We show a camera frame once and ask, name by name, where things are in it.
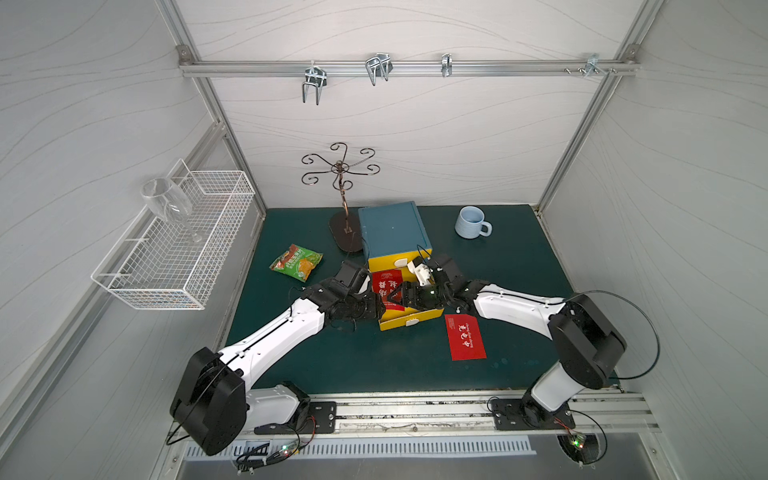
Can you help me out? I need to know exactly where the yellow drawer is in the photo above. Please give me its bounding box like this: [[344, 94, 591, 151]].
[[378, 268, 443, 331], [368, 248, 433, 272]]

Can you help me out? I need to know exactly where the red postcard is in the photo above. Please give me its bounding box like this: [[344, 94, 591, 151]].
[[373, 269, 405, 311], [445, 314, 487, 361]]

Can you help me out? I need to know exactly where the yellow top drawer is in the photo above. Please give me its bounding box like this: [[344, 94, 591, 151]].
[[368, 248, 433, 272]]

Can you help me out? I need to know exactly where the teal drawer cabinet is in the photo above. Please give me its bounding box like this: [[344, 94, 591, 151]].
[[358, 201, 432, 260]]

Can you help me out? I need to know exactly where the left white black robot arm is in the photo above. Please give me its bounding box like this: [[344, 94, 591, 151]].
[[170, 261, 385, 456]]

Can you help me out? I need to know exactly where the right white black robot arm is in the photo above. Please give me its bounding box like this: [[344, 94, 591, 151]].
[[387, 254, 627, 421]]

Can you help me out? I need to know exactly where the bronze mug tree stand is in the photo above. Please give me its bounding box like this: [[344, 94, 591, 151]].
[[301, 141, 381, 254]]

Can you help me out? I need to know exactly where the green snack packet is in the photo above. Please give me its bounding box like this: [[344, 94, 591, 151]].
[[270, 244, 323, 283]]

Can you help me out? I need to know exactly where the light blue mug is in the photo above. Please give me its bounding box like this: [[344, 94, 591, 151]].
[[454, 206, 493, 240]]

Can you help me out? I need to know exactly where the white vent strip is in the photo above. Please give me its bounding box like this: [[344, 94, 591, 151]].
[[184, 435, 536, 461]]

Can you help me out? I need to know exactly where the left controller wiring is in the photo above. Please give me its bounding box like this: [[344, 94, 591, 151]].
[[233, 413, 318, 475]]

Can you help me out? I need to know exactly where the clear wine glass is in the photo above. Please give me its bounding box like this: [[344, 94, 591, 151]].
[[140, 177, 203, 243]]

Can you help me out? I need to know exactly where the small metal clip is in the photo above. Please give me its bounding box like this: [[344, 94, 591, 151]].
[[441, 53, 453, 78]]

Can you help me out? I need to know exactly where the metal double hook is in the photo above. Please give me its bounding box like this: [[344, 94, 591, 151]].
[[302, 65, 328, 105]]

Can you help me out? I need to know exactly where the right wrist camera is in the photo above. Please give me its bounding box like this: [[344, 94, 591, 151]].
[[407, 257, 433, 286]]

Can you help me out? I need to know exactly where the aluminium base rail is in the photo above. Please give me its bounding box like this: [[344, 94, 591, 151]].
[[167, 391, 660, 443]]

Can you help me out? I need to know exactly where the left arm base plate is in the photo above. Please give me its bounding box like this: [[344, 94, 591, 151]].
[[252, 401, 337, 435]]

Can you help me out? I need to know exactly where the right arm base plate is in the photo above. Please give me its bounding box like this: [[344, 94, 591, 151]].
[[486, 397, 575, 431]]

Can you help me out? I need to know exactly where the right black cable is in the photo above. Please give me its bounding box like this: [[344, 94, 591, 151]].
[[575, 290, 661, 382]]

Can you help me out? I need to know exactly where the white wire basket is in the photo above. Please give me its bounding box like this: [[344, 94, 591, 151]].
[[91, 159, 254, 310]]

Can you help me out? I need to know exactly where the metal wire hook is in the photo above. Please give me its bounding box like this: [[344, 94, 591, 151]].
[[364, 53, 393, 86]]

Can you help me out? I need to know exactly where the metal bracket with bolts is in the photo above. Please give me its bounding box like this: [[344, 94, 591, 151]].
[[563, 54, 618, 78]]

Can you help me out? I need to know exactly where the aluminium top rail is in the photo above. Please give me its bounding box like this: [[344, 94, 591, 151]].
[[180, 58, 641, 79]]

